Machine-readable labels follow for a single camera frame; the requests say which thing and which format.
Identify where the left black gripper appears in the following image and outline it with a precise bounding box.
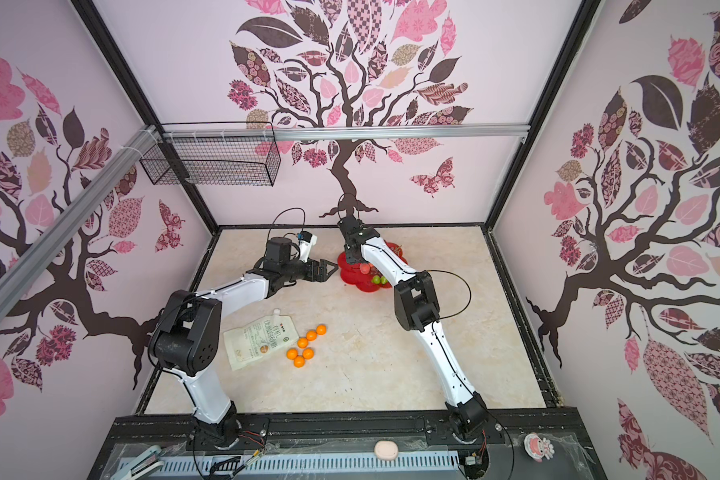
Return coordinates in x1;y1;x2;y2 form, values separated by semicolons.
281;256;338;282

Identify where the red flower-shaped fruit bowl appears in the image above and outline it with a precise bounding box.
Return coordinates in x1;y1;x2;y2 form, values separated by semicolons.
337;253;393;293

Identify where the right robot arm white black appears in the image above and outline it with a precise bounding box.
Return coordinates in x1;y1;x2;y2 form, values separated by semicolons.
338;217;489;443

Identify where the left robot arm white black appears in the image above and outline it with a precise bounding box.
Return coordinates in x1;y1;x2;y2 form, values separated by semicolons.
148;233;339;449

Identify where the white printed snack pouch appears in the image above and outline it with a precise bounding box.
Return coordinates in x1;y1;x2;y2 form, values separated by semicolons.
222;309;300;371

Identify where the white stapler tool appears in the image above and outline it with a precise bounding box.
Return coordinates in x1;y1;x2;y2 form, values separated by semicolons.
111;445;164;480

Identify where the round pink cartoon sticker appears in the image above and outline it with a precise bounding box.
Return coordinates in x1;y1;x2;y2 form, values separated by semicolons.
523;433;555;463

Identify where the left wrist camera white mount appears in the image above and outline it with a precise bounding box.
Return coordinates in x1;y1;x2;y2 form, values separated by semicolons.
297;230;317;263

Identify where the aluminium rail back wall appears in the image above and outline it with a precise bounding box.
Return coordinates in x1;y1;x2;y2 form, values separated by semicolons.
161;123;530;142

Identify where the aluminium rail wall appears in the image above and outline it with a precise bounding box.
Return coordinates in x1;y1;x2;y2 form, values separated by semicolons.
161;123;530;142
0;125;159;322

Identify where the black wire mesh basket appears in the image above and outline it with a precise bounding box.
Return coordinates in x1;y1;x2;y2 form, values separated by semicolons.
140;120;281;187

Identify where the white vented cable duct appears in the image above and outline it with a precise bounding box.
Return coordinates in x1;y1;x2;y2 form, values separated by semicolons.
116;451;461;480

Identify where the aluminium rail left wall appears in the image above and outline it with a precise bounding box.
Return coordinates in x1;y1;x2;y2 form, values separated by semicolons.
0;125;159;322

